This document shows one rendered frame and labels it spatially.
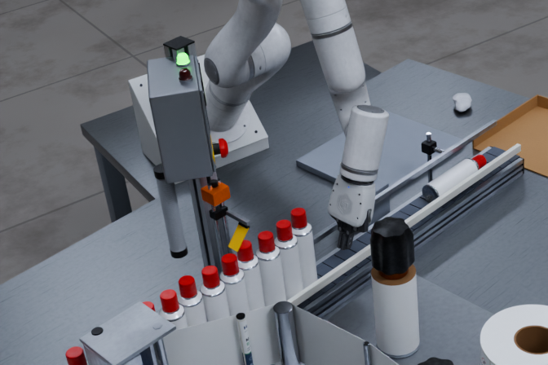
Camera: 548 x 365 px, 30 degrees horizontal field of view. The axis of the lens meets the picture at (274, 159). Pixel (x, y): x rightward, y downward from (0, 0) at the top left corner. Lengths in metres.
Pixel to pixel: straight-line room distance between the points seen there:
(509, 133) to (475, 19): 2.79
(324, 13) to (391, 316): 0.63
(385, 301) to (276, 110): 1.24
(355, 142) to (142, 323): 0.66
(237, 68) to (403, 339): 0.81
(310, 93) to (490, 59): 2.15
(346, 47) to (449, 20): 3.54
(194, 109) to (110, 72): 3.68
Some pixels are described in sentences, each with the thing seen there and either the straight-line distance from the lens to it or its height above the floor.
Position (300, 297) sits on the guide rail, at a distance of 2.24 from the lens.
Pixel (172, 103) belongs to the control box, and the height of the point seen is 1.46.
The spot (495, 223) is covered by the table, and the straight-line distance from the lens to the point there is 2.57.
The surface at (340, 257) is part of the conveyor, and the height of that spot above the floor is 0.88.
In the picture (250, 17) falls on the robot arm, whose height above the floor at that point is 1.38.
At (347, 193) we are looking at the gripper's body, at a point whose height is 1.06.
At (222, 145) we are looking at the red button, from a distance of 1.97.
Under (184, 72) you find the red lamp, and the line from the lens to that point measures 1.91.
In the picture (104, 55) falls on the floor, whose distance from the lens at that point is 5.78.
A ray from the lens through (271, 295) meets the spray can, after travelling 2.21.
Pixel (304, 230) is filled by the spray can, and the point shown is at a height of 1.05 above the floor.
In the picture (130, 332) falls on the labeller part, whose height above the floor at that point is 1.14.
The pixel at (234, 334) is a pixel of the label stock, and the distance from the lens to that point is 2.01.
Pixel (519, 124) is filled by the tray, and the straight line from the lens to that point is 2.98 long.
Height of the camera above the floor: 2.31
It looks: 31 degrees down
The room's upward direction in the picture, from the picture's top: 7 degrees counter-clockwise
